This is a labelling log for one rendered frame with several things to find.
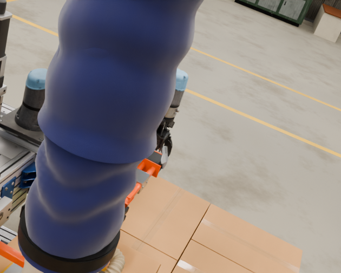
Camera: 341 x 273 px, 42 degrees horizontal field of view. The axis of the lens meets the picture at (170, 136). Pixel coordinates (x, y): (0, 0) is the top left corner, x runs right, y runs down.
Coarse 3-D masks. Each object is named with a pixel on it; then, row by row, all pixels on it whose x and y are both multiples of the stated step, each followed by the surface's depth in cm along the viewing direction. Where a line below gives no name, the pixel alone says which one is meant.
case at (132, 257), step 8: (16, 240) 125; (16, 248) 123; (120, 248) 136; (128, 248) 137; (0, 256) 119; (128, 256) 134; (136, 256) 135; (144, 256) 136; (0, 264) 117; (8, 264) 118; (128, 264) 131; (136, 264) 132; (144, 264) 133; (152, 264) 134; (160, 264) 136; (0, 272) 115; (128, 272) 128; (136, 272) 129; (144, 272) 130; (152, 272) 131
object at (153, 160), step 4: (156, 152) 161; (152, 156) 157; (156, 156) 158; (160, 156) 159; (144, 160) 155; (148, 160) 154; (152, 160) 155; (156, 160) 156; (160, 160) 157; (148, 164) 155; (152, 164) 154; (156, 164) 154; (160, 164) 155; (144, 168) 156; (148, 168) 155; (156, 168) 154; (160, 168) 160; (156, 172) 155; (156, 176) 155
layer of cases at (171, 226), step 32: (160, 192) 262; (128, 224) 229; (160, 224) 237; (192, 224) 246; (224, 224) 256; (160, 256) 216; (192, 256) 224; (224, 256) 232; (256, 256) 240; (288, 256) 250
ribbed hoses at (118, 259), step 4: (116, 248) 124; (116, 252) 122; (120, 252) 123; (116, 256) 122; (120, 256) 122; (112, 260) 121; (116, 260) 121; (120, 260) 121; (112, 264) 120; (116, 264) 120; (120, 264) 120; (108, 268) 120; (112, 268) 119; (116, 268) 119; (120, 268) 120; (104, 272) 120; (108, 272) 119; (112, 272) 118; (116, 272) 119; (120, 272) 120
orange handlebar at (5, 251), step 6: (144, 162) 155; (150, 168) 153; (150, 174) 151; (138, 186) 142; (132, 192) 137; (126, 198) 135; (132, 198) 139; (0, 246) 104; (6, 246) 105; (0, 252) 104; (6, 252) 103; (12, 252) 104; (18, 252) 104; (6, 258) 104; (12, 258) 103; (18, 258) 103; (24, 258) 103; (18, 264) 103
